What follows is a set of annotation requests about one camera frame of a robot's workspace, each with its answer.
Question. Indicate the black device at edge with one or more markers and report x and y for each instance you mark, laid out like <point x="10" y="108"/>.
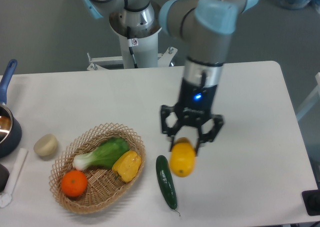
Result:
<point x="311" y="199"/>

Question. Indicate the white rolled cloth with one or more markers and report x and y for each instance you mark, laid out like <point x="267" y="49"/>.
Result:
<point x="6" y="196"/>

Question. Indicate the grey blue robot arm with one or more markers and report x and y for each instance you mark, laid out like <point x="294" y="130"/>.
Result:
<point x="206" y="26"/>

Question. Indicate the dark blue saucepan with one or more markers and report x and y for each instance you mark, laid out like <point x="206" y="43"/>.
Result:
<point x="10" y="128"/>

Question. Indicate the white frame at right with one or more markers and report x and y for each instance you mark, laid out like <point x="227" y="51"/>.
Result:
<point x="312" y="98"/>

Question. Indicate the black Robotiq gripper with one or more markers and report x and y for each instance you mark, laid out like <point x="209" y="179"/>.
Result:
<point x="193" y="109"/>

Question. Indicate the dark green cucumber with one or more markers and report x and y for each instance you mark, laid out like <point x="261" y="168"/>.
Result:
<point x="166" y="183"/>

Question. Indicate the dark round object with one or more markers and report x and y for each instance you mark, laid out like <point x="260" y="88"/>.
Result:
<point x="4" y="176"/>

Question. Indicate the yellow mango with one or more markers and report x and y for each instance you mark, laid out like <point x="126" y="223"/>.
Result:
<point x="183" y="158"/>

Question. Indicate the beige potato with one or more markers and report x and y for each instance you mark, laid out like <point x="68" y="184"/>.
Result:
<point x="46" y="145"/>

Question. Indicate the green bok choy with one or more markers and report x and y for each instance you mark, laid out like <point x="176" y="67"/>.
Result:
<point x="103" y="156"/>

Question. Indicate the orange tangerine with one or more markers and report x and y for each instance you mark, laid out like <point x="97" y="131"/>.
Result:
<point x="74" y="183"/>

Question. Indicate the woven wicker basket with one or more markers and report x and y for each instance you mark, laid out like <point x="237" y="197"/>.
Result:
<point x="103" y="188"/>

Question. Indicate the yellow bell pepper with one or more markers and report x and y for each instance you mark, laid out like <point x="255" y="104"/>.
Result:
<point x="127" y="166"/>

